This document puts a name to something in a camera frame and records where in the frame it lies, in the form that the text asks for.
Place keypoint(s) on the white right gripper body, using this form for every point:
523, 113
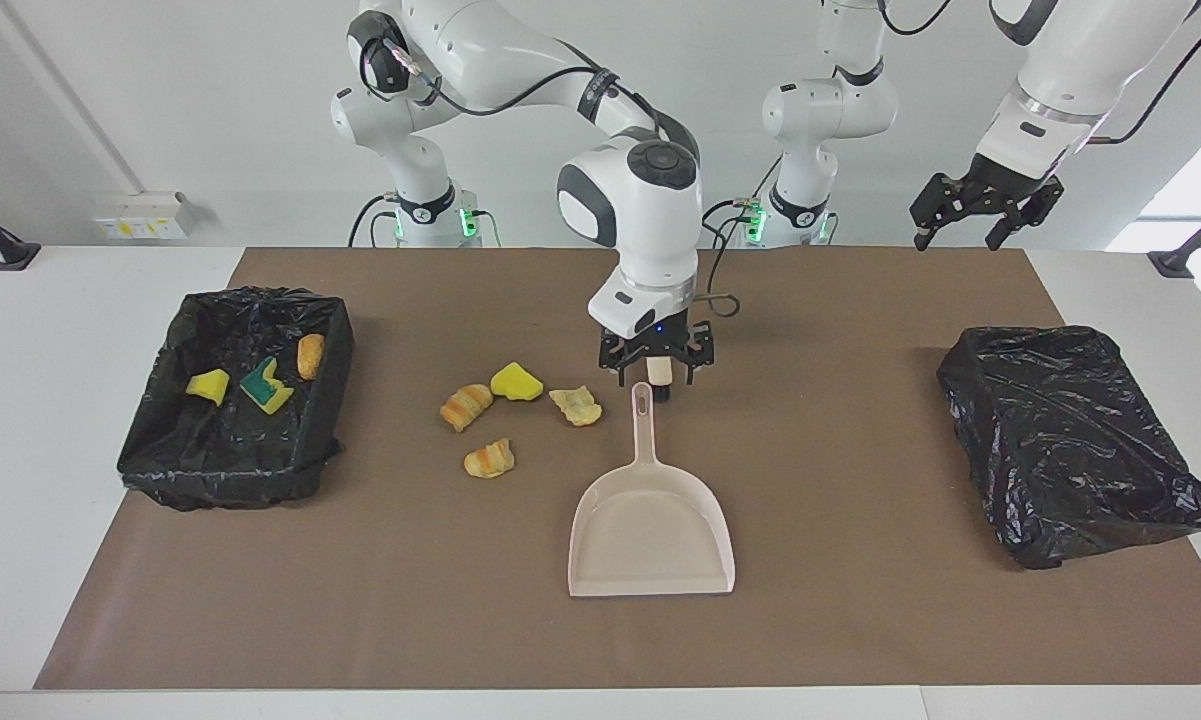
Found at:
635, 305

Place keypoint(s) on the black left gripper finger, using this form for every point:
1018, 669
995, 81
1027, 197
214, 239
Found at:
1030, 200
945, 198

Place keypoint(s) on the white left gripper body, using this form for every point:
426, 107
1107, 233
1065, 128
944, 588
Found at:
1020, 150

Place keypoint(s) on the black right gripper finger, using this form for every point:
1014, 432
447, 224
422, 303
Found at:
622, 350
692, 348

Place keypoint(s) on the beige brush with black bristles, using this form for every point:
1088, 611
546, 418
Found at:
662, 372

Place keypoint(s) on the pale food piece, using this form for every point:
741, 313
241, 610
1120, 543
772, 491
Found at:
576, 406

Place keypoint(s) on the rounded yellow sponge piece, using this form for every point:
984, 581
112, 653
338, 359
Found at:
516, 382

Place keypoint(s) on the striped croissant bread piece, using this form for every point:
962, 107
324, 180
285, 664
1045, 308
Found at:
465, 407
490, 460

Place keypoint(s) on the beige plastic dustpan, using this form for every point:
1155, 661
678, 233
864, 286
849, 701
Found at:
650, 540

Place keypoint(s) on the brown fried croquette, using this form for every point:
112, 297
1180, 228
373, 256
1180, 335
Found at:
311, 357

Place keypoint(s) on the notched yellow sponge piece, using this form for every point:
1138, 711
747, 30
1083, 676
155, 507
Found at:
265, 392

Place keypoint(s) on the wedge yellow sponge piece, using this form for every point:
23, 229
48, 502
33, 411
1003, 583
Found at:
210, 385

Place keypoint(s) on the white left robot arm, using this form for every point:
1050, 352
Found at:
830, 110

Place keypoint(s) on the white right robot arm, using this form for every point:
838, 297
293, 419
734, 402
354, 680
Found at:
480, 40

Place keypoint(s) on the black bag lined bin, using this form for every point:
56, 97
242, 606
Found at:
1060, 440
220, 460

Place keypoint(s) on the brown paper table mat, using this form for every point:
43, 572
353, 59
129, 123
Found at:
860, 620

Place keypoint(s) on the white wall socket box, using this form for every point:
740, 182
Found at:
145, 215

